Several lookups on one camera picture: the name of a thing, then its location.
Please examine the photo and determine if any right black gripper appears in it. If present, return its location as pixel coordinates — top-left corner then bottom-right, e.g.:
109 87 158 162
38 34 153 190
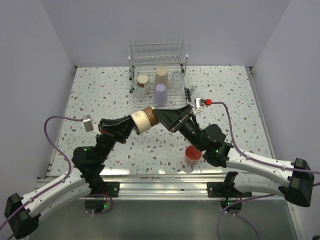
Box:
152 104 206 152

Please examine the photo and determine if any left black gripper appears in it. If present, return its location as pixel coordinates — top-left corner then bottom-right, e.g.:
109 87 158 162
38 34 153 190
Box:
95 113 139 163

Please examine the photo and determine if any purple plastic cup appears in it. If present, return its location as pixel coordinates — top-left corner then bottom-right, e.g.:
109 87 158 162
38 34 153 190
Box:
153 84 168 107

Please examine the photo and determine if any steel cup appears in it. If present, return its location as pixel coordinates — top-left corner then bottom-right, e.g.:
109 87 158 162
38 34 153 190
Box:
129 106 160 135
137 74 151 93

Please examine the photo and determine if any tan paper cup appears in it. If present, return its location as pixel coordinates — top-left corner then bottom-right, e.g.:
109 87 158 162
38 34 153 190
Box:
154 67 169 89

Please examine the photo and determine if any large clear glass cup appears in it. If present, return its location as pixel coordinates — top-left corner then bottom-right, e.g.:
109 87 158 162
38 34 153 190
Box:
169 71 184 91

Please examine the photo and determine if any red plastic cup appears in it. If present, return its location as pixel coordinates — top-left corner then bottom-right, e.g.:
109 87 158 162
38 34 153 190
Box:
184 145 202 166

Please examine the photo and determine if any small clear glass cup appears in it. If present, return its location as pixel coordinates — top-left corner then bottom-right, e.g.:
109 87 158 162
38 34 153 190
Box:
135 87 146 100

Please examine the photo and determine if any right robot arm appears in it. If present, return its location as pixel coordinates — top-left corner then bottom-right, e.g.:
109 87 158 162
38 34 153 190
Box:
152 105 315 207

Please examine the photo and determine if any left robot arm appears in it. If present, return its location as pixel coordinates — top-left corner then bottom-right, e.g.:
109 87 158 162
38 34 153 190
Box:
1 115 135 240

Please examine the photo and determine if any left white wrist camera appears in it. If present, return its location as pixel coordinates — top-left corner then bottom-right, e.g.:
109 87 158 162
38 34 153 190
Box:
81 115 95 133

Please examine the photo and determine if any silver wire dish rack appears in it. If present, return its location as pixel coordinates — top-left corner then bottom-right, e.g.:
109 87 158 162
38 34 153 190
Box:
128 38 195 111

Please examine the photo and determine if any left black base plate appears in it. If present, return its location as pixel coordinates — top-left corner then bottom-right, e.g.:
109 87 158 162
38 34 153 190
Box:
88 181 120 198

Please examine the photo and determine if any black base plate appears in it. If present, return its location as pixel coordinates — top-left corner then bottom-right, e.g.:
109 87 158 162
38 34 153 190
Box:
88 181 120 198
206 182 253 199

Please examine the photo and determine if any aluminium frame rail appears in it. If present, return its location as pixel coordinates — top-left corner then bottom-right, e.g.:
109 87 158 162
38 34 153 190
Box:
32 174 297 200

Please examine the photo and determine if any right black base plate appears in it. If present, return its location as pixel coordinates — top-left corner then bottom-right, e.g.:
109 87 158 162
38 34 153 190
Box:
206 182 253 199

